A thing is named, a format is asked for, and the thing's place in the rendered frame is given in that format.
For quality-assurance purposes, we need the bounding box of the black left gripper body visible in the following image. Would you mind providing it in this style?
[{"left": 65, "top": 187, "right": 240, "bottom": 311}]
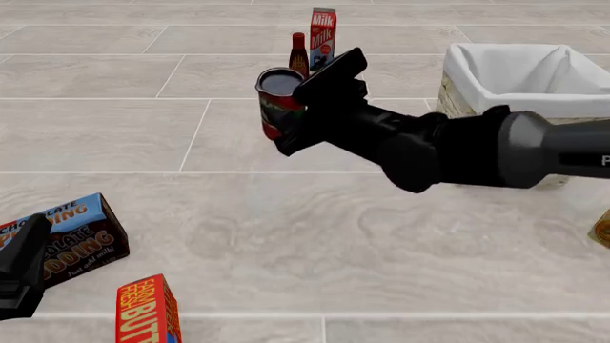
[{"left": 0, "top": 272, "right": 47, "bottom": 321}]

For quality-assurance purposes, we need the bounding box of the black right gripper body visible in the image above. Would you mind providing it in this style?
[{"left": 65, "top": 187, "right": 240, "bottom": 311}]
[{"left": 273, "top": 101, "right": 366, "bottom": 157}]

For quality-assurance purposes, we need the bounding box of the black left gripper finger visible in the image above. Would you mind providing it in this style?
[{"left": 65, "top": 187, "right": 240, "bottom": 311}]
[{"left": 0, "top": 212, "right": 53, "bottom": 286}]

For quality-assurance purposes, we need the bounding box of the red tomato sauce can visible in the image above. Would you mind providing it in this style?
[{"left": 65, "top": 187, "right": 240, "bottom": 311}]
[{"left": 255, "top": 67, "right": 309, "bottom": 141}]

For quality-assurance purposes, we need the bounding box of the dark red sauce bottle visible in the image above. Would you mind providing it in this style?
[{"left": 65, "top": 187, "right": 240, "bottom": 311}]
[{"left": 288, "top": 31, "right": 311, "bottom": 80}]

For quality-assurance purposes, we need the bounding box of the wicker basket with white liner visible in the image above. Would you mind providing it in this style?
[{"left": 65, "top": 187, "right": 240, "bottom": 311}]
[{"left": 436, "top": 42, "right": 610, "bottom": 190}]

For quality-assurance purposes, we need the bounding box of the chocolate pudding box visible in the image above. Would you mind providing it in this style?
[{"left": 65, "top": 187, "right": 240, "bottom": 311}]
[{"left": 0, "top": 192, "right": 131, "bottom": 289}]

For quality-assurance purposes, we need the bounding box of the red and white milk carton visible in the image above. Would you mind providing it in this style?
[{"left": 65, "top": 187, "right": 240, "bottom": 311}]
[{"left": 308, "top": 6, "right": 338, "bottom": 72}]

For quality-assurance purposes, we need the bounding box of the red and yellow butter box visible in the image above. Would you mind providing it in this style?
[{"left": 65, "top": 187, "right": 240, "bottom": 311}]
[{"left": 115, "top": 273, "right": 183, "bottom": 343}]

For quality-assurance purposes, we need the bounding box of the yellow-orange food box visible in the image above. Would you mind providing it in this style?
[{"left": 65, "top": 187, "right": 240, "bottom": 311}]
[{"left": 587, "top": 209, "right": 610, "bottom": 250}]

